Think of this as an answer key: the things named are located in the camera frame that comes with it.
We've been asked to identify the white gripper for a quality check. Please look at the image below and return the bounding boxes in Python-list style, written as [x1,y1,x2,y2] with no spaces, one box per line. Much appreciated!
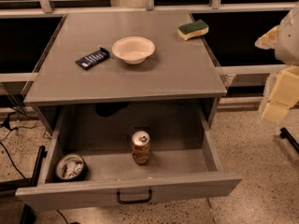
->
[255,2,299,123]

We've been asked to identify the orange soda can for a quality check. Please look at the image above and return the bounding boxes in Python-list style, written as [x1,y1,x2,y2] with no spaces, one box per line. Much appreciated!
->
[131,131,150,165]

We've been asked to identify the grey open drawer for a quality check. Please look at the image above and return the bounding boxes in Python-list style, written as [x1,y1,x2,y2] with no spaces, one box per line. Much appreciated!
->
[16,103,241,211]

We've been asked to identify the black stand leg right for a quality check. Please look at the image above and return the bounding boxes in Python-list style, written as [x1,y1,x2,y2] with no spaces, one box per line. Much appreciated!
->
[280,128,299,153]

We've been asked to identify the black stand leg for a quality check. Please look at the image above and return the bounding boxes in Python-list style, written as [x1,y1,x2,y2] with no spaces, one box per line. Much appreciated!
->
[0,146,47,224]
[280,128,299,153]

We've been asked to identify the green yellow sponge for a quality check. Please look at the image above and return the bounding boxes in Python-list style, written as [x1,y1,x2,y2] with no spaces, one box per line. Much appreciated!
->
[178,20,209,41]

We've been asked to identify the grey cabinet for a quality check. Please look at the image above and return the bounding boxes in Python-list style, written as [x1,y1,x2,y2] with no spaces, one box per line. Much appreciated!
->
[24,11,226,106]

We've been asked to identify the white bowl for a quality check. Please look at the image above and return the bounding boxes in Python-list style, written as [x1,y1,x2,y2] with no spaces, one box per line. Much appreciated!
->
[112,36,155,64]

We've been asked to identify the dark blue snack packet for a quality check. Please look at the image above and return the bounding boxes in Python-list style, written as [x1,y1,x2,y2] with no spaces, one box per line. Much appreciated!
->
[76,48,110,70]

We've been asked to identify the dark round container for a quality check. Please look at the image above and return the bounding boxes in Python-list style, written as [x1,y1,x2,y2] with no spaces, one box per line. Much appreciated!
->
[55,153,88,182]

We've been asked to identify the black stand leg left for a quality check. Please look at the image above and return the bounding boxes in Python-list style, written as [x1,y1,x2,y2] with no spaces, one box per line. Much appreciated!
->
[0,146,47,224]

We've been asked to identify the black drawer handle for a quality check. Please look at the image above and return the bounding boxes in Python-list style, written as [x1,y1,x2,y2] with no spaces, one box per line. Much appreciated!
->
[117,189,152,204]

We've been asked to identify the black floor cable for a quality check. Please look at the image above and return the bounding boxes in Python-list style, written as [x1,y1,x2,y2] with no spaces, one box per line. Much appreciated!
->
[0,107,40,182]

